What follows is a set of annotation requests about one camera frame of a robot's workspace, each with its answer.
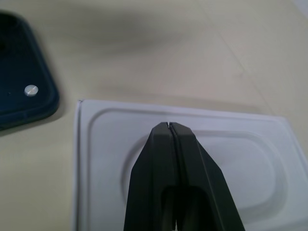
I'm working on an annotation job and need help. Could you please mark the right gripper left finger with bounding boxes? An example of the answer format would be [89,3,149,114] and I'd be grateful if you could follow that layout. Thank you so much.
[123,121,178,231]

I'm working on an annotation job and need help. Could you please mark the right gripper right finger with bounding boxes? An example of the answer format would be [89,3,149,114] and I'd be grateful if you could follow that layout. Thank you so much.
[169,122,248,231]

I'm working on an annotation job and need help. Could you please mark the white phone box base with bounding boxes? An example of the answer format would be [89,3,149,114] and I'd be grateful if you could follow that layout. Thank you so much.
[71,99,308,231]

